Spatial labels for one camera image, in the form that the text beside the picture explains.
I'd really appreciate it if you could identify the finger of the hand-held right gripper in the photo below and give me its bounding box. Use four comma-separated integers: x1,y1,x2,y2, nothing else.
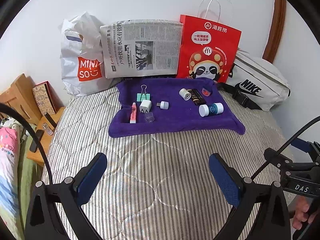
291,137,320,157
264,148,320,179

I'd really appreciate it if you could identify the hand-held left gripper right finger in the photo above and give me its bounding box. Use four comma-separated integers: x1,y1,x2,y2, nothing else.
209,152,293,240

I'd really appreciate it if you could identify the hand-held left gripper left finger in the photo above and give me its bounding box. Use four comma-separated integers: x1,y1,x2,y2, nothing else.
25,152,108,240

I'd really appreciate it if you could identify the blue and white bottle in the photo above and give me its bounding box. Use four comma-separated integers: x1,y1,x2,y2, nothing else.
199,102,224,118

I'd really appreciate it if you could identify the pink highlighter pen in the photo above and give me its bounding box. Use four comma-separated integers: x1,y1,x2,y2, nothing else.
129,102,139,124

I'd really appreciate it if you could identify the black box with gold print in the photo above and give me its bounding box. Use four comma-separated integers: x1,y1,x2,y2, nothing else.
188,88,202,106

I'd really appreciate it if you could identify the white charger plug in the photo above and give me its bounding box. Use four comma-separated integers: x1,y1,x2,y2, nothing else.
139,100,152,114

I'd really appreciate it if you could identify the white label roll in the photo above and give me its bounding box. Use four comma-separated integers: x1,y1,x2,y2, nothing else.
179,88,192,101

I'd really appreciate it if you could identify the green binder clip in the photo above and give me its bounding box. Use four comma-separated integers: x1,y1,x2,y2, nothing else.
136,85,152,103

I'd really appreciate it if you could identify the person's right hand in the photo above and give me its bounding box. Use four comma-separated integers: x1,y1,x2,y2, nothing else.
292,197,318,228

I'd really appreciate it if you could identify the wooden bedside table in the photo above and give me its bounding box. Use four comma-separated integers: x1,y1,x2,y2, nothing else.
26,106,67,167

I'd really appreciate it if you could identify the green cloth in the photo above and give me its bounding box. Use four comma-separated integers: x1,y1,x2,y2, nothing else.
15,130,43,233

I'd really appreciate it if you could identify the striped grey blanket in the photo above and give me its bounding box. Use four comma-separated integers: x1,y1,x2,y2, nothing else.
41,82,298,240

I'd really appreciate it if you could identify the small clear bottle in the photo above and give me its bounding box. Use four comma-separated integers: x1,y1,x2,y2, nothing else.
42,122,54,136

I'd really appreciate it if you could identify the black phone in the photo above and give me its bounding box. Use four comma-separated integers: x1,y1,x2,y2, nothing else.
29,129,44,153

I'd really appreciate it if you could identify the black stick-shaped item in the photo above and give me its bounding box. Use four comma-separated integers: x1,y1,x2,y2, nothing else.
44,112,57,128

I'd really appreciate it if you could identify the purple towel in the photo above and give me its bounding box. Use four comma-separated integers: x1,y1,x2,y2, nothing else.
109,77,247,138

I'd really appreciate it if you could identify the white waist bag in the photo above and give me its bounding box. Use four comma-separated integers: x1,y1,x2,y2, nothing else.
220,50,292,112

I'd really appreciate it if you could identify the pink printed pillow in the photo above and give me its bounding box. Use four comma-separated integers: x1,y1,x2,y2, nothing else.
0,126,21,230

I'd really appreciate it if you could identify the red book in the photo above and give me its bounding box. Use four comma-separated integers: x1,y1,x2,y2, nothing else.
36,80,64,113

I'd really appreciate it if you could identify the patterned book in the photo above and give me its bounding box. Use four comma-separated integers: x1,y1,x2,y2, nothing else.
32,83,58,116

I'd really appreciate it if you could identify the white plastic shopping bag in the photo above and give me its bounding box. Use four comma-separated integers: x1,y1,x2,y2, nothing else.
59,11,118,97

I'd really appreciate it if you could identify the red paper bag with panda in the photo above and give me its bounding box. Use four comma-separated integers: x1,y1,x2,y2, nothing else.
176,0,242,84

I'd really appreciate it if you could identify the folded newspaper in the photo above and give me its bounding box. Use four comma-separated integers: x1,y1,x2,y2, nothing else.
99,19,184,79

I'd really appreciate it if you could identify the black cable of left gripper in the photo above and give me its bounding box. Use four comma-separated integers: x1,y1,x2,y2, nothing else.
0,102,54,186

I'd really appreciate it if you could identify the brown wooden door frame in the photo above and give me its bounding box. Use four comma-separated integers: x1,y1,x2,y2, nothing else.
262,0,287,64

